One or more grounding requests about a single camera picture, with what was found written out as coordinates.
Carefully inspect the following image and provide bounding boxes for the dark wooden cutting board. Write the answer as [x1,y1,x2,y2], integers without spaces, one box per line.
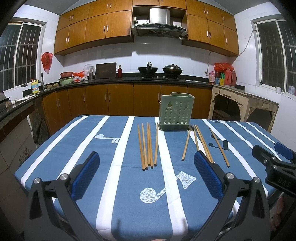
[95,62,116,79]

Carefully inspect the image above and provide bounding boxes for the window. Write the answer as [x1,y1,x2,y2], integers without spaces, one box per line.
[255,19,295,96]
[0,23,42,91]

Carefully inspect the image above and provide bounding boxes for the red bags and bottles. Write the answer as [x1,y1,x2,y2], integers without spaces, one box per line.
[209,62,237,87]

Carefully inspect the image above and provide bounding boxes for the red plastic bag on wall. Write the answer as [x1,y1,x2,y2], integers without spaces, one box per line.
[41,52,53,74]

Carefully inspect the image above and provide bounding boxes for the blue white striped tablecloth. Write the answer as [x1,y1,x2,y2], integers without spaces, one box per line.
[14,114,293,241]

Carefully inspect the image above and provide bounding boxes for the beige carved side table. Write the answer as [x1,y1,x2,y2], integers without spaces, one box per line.
[208,84,279,133]

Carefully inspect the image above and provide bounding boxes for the sink faucet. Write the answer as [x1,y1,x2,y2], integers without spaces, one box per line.
[41,72,46,90]

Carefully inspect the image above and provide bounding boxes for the upper wooden cabinets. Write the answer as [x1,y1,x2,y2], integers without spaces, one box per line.
[54,1,239,56]

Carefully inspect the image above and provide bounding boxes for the black wok with utensils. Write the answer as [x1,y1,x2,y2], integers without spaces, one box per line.
[138,62,158,78]

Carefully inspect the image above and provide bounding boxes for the glass jar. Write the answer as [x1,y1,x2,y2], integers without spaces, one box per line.
[83,64,95,80]

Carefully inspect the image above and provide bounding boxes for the right window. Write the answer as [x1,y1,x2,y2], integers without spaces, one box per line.
[255,19,295,96]

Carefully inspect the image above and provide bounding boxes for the red bottle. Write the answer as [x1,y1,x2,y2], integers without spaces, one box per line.
[117,65,122,78]

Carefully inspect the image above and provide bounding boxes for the yellow detergent bottle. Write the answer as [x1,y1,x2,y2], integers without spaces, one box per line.
[31,79,39,94]

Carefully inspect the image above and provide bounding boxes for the steel range hood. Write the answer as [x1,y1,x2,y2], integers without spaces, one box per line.
[131,6,188,39]

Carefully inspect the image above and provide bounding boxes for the wooden cabinets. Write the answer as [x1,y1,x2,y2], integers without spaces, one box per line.
[54,1,239,56]
[42,83,212,134]

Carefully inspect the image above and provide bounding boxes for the green perforated utensil holder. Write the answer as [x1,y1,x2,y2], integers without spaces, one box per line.
[159,92,195,131]

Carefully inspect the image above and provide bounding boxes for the red bowl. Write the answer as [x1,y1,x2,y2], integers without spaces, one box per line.
[60,71,73,78]

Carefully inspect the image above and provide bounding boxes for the black lidded wok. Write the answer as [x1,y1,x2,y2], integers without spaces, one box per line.
[163,63,183,79]

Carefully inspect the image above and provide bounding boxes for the left window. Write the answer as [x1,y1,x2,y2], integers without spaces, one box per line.
[0,23,42,91]

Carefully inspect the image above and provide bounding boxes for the lower wooden cabinets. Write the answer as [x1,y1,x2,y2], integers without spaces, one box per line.
[42,83,212,134]

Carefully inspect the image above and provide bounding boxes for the person's right hand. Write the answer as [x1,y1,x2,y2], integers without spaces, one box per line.
[270,193,287,232]

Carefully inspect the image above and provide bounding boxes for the green enamel basin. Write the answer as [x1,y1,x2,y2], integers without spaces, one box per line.
[59,77,73,85]

